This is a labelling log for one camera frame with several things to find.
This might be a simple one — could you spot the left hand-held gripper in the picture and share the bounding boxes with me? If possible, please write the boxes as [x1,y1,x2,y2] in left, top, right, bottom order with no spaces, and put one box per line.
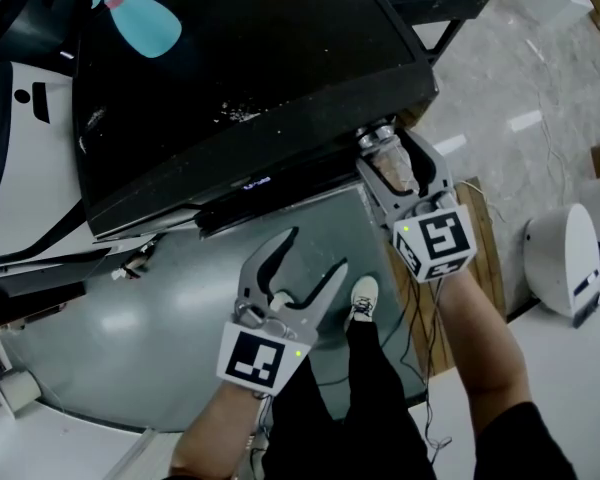
[215,226,350,398]

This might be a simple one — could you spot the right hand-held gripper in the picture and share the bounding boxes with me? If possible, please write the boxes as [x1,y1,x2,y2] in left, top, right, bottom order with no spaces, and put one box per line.
[354,128,479,284]

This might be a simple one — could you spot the black cabinet appliance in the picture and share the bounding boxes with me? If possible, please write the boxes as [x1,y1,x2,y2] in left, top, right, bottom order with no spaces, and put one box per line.
[72,0,440,242]

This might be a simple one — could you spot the person's left forearm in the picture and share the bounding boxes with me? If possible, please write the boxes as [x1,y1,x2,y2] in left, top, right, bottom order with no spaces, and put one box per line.
[167,380,274,480]

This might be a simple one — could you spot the person's right forearm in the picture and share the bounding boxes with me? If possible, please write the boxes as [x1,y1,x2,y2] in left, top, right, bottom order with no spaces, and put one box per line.
[432,262,534,410]

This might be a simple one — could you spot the white and black robot machine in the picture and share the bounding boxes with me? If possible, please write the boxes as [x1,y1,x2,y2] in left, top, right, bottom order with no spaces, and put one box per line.
[0,0,167,320]

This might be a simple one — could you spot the person's left shoe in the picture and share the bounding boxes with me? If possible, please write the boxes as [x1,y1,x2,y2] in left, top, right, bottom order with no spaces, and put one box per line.
[270,290,296,315]

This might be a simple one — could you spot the person's shoe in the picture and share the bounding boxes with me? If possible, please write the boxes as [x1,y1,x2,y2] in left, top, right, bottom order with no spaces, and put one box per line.
[347,275,381,322]
[270,290,296,315]

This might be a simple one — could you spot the person's right shoe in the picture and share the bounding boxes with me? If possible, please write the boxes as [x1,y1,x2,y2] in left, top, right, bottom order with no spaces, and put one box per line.
[347,275,381,322]

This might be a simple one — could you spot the wooden pallet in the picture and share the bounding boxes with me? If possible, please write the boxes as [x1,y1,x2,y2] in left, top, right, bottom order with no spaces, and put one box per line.
[383,176,509,375]

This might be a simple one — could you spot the person's black trousers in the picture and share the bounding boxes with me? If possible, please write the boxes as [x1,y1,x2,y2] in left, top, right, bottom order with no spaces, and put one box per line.
[259,307,439,480]

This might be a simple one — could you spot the white round robot appliance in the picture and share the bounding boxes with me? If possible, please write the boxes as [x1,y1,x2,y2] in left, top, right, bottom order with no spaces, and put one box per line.
[523,202,600,330]

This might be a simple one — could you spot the person's black shirt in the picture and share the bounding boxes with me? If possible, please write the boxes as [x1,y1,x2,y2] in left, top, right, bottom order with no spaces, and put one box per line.
[472,400,582,480]

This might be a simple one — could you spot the blue spray bottle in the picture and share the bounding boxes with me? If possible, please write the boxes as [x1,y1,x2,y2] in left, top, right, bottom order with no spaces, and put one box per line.
[90,0,184,60]

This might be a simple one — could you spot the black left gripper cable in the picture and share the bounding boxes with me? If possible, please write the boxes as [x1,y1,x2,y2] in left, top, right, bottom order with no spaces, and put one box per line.
[248,392,277,470]

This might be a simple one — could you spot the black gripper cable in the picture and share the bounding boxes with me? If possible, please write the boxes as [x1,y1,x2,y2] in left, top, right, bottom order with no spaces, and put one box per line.
[398,267,454,455]
[248,392,277,470]

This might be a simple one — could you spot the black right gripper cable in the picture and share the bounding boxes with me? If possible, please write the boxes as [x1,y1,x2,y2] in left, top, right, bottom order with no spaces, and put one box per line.
[398,267,454,455]

